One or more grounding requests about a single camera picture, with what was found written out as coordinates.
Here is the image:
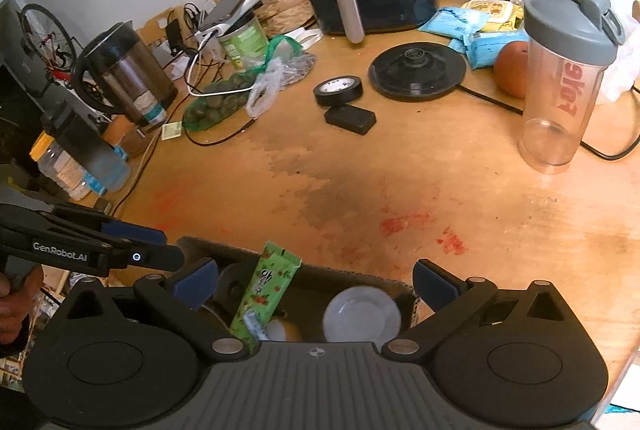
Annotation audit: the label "green cylindrical can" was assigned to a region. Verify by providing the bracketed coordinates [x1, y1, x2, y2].
[217, 10, 271, 72]

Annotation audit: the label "black power adapter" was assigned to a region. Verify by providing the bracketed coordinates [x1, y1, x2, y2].
[165, 19, 185, 51]

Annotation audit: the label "small beige round object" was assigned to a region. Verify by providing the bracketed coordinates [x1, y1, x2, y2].
[265, 317, 303, 343]

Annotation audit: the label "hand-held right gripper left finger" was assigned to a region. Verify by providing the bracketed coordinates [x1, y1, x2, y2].
[60, 257, 251, 357]

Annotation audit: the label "cardboard box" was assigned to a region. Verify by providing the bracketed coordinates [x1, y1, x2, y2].
[175, 236, 418, 346]

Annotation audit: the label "brown paper bag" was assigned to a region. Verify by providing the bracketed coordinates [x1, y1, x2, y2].
[257, 0, 318, 38]

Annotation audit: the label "orange fruit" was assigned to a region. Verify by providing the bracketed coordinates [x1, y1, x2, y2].
[494, 41, 530, 99]

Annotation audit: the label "beige and white round pouch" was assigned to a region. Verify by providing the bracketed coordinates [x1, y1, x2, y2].
[322, 287, 402, 345]

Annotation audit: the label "steel electric kettle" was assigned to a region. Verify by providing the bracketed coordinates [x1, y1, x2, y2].
[71, 21, 179, 128]

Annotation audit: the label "white paper cards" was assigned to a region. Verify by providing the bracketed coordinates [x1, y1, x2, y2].
[287, 27, 323, 49]

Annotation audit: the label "grey power bank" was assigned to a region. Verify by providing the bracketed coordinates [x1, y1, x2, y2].
[197, 0, 261, 36]

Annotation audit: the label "black tape roll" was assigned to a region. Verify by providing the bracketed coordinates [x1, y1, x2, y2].
[313, 75, 364, 107]

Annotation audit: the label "clear shaker bottle grey lid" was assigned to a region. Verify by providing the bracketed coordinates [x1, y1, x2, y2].
[518, 0, 626, 175]

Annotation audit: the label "black kettle base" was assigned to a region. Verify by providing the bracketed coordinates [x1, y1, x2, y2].
[368, 42, 467, 101]

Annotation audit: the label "white cable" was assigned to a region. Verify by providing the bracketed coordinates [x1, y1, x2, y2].
[187, 35, 226, 96]

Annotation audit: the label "brown jar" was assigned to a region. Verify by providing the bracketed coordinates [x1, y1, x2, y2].
[102, 115, 156, 158]

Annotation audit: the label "white tissue paper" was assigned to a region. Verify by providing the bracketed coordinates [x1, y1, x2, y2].
[600, 45, 640, 103]

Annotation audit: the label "bicycle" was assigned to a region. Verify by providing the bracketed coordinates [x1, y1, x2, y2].
[20, 3, 81, 81]

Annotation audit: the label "small flat black box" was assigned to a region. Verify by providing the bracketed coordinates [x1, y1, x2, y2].
[324, 104, 377, 137]

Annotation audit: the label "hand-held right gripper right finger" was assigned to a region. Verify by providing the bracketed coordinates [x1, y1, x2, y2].
[381, 258, 576, 358]

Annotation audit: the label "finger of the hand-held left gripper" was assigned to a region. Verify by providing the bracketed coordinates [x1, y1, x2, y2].
[0, 204, 168, 247]

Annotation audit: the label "dark cabinet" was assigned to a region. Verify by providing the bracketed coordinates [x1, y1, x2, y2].
[0, 0, 51, 171]

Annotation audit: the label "plastic water bottle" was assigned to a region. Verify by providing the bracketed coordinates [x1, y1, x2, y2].
[41, 102, 132, 193]

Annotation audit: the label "black kettle base cable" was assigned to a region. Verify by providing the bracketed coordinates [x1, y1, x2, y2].
[457, 84, 640, 162]

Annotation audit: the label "green snack packet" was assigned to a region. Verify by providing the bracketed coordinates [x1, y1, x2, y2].
[230, 241, 302, 353]

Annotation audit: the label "green mesh bag of nuts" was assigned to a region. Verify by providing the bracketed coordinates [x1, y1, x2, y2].
[181, 70, 256, 131]

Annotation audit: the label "person's left hand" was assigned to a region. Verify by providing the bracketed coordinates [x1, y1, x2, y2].
[0, 265, 45, 346]

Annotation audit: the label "thin black cable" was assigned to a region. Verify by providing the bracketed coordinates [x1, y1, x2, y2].
[185, 117, 258, 146]

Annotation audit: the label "clear plastic bag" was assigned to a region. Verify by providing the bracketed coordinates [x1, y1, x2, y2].
[245, 35, 318, 118]

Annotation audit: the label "yellow wipes pack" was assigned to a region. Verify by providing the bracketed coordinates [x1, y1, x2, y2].
[460, 0, 526, 33]

